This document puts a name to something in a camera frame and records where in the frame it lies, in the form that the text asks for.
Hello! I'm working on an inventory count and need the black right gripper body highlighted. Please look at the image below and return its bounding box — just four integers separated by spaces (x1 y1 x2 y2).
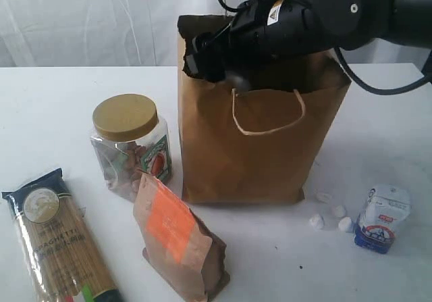
224 0 338 71

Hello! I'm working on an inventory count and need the white backdrop curtain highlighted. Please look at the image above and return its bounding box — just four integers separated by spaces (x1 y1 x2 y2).
0 0 432 68

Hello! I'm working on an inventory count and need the spaghetti packet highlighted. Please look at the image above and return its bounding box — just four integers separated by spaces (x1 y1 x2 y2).
2 168 123 301

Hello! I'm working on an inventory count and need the white printed snack pouch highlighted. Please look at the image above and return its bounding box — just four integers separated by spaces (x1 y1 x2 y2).
354 184 411 254

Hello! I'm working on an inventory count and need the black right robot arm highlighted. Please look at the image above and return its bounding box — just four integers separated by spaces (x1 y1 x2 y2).
184 0 431 82

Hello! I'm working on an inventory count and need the clear nut jar gold lid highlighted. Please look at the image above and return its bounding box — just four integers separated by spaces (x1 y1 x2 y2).
90 94 173 202

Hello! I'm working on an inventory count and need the brown paper shopping bag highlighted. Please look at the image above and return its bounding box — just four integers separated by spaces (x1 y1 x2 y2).
177 15 350 204

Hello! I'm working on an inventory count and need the dark tea can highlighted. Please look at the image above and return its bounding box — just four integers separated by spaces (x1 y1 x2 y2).
225 70 252 93

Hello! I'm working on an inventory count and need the kraft pouch orange label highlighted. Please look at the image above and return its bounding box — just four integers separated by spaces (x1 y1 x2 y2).
133 174 230 301

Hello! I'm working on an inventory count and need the black cable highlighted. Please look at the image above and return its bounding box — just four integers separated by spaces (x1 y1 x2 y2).
215 0 432 95

